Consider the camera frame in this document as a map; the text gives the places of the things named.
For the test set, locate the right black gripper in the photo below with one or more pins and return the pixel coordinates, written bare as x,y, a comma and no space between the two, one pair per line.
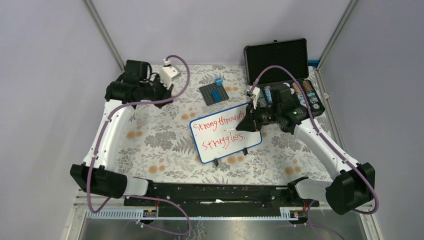
247,123

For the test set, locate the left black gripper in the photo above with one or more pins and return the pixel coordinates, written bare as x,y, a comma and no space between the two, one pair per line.
166,93

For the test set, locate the blue framed whiteboard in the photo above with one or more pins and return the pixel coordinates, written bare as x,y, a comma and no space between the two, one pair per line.
213,143

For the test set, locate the black poker chip case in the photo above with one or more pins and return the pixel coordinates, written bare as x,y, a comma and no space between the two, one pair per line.
291,55

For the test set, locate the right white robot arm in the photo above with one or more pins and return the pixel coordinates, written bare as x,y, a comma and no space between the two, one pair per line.
352,186

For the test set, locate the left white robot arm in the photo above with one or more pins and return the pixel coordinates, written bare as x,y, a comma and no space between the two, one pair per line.
96,174

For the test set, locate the blue lego brick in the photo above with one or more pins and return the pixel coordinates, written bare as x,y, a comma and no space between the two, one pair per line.
219,82

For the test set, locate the grey lego baseplate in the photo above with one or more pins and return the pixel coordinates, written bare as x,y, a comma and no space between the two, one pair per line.
212,94

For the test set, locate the floral table mat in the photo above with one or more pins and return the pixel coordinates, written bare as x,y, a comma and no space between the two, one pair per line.
158,144

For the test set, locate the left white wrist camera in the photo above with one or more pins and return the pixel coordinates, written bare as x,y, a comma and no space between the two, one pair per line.
168,73

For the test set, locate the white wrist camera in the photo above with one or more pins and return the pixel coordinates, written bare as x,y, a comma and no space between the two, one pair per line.
253,94
168,73

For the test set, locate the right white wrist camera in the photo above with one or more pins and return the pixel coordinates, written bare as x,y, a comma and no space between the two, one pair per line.
253,94

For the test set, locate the blue corner bracket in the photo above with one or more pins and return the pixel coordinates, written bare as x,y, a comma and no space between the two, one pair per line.
313,63

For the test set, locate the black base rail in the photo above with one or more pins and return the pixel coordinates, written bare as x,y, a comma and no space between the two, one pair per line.
220,200

